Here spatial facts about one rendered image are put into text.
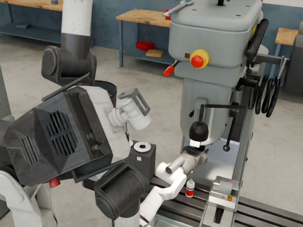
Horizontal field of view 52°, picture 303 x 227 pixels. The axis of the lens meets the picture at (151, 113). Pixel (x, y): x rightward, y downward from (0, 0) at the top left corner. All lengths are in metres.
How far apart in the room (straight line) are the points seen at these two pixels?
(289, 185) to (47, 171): 2.80
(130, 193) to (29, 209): 0.42
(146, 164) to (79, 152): 0.84
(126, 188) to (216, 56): 0.50
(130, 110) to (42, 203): 0.62
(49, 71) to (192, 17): 0.47
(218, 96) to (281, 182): 2.28
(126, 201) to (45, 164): 0.26
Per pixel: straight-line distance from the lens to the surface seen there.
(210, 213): 1.52
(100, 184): 0.96
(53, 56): 0.97
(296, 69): 1.46
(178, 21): 1.03
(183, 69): 1.17
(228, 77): 1.14
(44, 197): 1.35
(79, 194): 3.01
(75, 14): 1.00
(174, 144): 3.59
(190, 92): 1.24
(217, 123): 1.28
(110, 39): 6.48
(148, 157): 1.60
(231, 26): 0.99
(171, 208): 1.62
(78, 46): 1.00
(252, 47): 1.05
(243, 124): 1.79
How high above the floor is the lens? 2.11
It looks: 31 degrees down
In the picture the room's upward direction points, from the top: 2 degrees clockwise
